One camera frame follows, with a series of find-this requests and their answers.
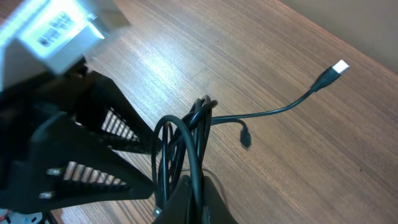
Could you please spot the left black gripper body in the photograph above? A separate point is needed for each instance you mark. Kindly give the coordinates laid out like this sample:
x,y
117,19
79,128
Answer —
x,y
25,106

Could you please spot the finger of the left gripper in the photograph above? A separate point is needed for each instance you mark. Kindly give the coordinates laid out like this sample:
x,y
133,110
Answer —
x,y
105,112
61,164

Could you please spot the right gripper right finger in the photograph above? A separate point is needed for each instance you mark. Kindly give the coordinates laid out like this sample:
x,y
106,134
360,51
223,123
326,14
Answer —
x,y
215,210

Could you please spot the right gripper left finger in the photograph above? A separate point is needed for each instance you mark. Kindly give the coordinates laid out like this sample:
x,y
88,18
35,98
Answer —
x,y
177,209

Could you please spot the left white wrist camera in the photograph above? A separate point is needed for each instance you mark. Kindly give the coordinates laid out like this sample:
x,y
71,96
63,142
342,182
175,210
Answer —
x,y
51,36

